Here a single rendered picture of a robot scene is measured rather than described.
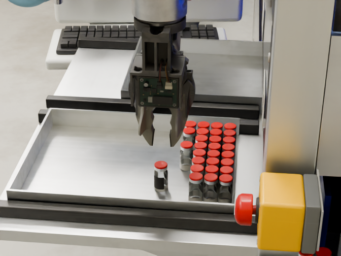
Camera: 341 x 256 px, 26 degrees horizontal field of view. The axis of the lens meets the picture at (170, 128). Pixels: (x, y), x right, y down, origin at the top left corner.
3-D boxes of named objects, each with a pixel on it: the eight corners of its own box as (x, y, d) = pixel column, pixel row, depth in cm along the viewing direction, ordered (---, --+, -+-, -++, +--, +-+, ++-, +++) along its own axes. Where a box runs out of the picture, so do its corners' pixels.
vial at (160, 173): (168, 185, 117) (168, 162, 115) (167, 193, 115) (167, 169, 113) (155, 184, 117) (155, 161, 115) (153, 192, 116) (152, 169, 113)
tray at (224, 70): (296, 57, 159) (297, 42, 158) (302, 116, 137) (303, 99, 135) (140, 51, 163) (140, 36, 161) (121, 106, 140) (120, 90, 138)
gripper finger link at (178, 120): (167, 162, 108) (160, 106, 103) (171, 141, 113) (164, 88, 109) (188, 161, 108) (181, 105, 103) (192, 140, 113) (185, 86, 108)
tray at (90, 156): (238, 135, 131) (239, 118, 129) (233, 224, 109) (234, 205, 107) (51, 124, 134) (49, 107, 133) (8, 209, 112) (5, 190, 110)
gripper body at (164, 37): (128, 110, 102) (126, 29, 96) (137, 83, 110) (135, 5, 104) (183, 113, 102) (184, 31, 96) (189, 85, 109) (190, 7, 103)
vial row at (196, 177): (209, 144, 128) (210, 121, 126) (202, 205, 113) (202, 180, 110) (197, 143, 128) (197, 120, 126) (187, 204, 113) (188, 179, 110)
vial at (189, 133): (196, 150, 126) (196, 127, 124) (194, 157, 124) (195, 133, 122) (182, 149, 126) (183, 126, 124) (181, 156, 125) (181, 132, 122)
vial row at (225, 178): (235, 146, 128) (237, 122, 125) (231, 207, 112) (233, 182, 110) (223, 145, 128) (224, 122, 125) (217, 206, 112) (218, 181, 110)
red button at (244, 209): (264, 214, 95) (266, 188, 93) (264, 233, 92) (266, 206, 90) (234, 212, 96) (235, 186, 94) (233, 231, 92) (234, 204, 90)
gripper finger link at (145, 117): (127, 158, 108) (133, 103, 104) (133, 137, 113) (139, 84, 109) (148, 161, 108) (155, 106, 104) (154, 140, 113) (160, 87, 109)
